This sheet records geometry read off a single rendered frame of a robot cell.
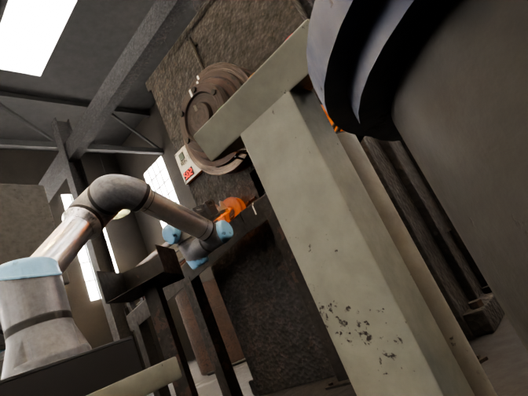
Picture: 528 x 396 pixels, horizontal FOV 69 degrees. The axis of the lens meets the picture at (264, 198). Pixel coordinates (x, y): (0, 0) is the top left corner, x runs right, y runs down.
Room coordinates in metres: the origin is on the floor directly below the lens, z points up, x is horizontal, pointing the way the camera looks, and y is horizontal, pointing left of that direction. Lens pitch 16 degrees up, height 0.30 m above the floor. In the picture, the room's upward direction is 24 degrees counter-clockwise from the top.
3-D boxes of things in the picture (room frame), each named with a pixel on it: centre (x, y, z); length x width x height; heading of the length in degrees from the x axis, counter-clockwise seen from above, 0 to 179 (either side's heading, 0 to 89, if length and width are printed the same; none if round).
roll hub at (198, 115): (1.41, 0.09, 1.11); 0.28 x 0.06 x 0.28; 53
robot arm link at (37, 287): (0.73, 0.51, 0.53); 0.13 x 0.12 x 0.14; 63
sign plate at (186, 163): (1.78, 0.24, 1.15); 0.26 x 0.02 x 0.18; 53
